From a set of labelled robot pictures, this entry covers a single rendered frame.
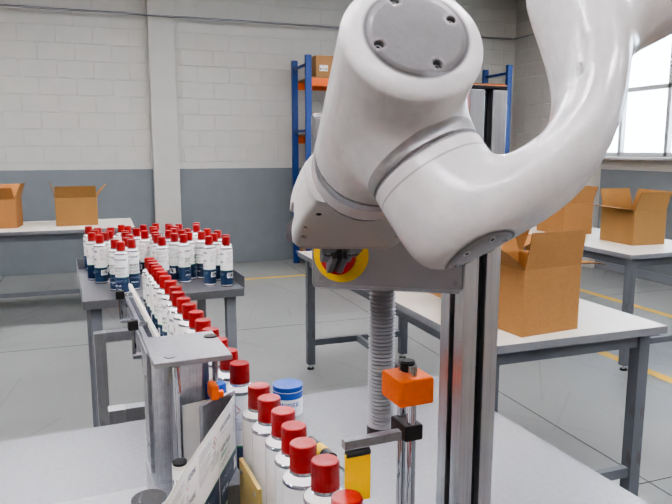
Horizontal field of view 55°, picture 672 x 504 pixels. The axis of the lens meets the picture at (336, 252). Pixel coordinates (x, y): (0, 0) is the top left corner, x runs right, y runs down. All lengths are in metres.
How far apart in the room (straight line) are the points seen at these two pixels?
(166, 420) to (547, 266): 1.67
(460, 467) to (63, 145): 7.63
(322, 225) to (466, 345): 0.24
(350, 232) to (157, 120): 7.58
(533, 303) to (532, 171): 2.03
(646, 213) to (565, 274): 2.51
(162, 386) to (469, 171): 0.72
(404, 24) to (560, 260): 2.10
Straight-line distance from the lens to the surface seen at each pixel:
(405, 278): 0.69
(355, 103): 0.38
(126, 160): 8.17
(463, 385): 0.72
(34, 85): 8.21
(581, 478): 1.36
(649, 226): 4.98
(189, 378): 1.02
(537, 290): 2.41
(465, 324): 0.70
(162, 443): 1.05
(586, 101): 0.41
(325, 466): 0.77
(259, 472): 0.99
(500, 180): 0.38
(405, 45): 0.38
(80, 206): 6.06
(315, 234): 0.55
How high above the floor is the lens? 1.44
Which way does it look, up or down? 9 degrees down
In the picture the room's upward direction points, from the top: straight up
